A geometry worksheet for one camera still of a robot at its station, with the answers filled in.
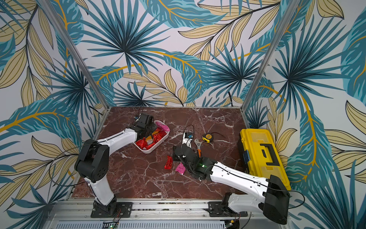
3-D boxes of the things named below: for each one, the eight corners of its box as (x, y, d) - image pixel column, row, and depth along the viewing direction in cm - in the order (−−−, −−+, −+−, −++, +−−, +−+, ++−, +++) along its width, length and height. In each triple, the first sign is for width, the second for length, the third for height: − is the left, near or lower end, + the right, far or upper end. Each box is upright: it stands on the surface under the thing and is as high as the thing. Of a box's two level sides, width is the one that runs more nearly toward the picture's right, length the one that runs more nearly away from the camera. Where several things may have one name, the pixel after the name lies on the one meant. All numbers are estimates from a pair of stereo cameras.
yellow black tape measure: (206, 144, 100) (207, 142, 98) (201, 138, 103) (202, 136, 101) (213, 140, 102) (214, 138, 100) (208, 134, 105) (209, 132, 103)
